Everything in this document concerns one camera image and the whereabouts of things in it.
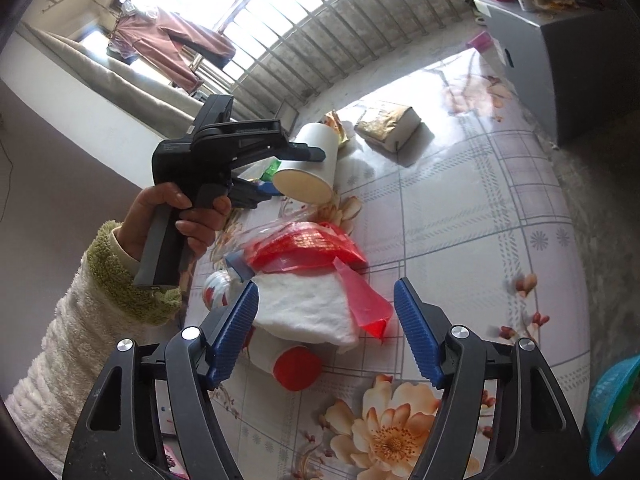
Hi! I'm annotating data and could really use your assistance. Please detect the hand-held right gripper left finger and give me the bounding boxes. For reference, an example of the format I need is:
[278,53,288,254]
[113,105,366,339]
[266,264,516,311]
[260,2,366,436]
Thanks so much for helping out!
[62,280,261,480]

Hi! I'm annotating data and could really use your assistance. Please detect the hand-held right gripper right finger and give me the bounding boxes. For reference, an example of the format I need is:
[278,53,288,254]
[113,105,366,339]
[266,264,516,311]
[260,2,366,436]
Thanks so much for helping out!
[393,277,588,480]

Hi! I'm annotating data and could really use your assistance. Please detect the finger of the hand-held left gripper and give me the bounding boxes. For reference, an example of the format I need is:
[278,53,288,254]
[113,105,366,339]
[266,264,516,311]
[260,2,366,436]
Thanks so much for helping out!
[231,177,276,208]
[200,119,326,170]

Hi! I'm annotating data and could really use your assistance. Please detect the white paper cup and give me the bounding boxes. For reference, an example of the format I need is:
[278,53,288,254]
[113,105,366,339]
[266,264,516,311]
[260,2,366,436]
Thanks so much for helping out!
[272,121,341,206]

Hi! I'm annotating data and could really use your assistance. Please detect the white tissue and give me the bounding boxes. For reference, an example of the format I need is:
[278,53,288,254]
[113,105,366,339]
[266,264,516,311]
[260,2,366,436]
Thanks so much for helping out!
[252,277,361,356]

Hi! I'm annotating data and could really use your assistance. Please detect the red plastic bag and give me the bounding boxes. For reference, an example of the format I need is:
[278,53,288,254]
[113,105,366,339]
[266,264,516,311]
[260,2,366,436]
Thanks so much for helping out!
[245,220,396,341]

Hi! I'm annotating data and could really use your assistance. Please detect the blue plastic basket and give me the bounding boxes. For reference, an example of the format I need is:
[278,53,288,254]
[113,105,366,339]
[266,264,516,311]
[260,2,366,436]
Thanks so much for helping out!
[585,355,640,478]

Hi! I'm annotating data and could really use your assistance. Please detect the person's left forearm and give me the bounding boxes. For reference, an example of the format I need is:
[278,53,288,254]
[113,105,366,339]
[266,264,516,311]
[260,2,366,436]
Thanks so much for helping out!
[2,220,183,461]

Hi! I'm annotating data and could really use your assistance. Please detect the person's left hand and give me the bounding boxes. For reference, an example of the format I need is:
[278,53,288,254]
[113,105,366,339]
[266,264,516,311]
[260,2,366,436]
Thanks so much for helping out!
[120,183,233,263]

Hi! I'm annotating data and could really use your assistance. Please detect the red white round container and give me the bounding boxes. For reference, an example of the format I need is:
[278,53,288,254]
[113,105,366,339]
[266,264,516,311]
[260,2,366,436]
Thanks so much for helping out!
[202,270,238,311]

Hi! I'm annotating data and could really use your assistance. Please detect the white bottle with red cap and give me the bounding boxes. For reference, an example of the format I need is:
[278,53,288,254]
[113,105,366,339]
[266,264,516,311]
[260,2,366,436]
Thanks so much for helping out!
[247,330,323,392]

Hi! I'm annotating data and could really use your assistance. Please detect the crumpled snack wrapper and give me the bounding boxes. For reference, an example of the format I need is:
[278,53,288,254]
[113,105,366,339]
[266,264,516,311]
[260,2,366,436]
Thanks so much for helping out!
[322,110,357,150]

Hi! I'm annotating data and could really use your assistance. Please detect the beige curtain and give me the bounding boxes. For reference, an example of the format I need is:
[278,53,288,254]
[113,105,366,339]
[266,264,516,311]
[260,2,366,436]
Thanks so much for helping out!
[15,25,211,131]

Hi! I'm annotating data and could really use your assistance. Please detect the metal window railing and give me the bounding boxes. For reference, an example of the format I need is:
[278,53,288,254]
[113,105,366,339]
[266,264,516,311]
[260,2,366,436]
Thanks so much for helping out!
[190,0,481,121]

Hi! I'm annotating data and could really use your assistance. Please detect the hanging pink clothes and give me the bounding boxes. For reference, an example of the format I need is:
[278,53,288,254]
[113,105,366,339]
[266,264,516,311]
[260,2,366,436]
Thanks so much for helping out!
[107,7,236,93]

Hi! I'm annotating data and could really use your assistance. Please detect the brown and white box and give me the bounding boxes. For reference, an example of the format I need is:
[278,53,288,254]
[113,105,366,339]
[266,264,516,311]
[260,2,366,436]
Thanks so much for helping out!
[355,102,423,153]

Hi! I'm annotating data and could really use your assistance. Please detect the floral plastic tablecloth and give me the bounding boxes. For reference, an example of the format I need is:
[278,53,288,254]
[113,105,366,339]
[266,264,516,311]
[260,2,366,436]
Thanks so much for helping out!
[160,52,593,480]

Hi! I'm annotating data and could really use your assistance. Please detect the pink plastic cup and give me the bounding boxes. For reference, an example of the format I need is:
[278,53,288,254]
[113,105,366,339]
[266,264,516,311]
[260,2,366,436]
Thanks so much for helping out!
[467,31,493,57]

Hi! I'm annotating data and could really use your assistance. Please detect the grey cabinet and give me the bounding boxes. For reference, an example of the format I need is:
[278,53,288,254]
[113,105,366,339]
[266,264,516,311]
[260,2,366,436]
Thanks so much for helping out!
[475,0,621,146]

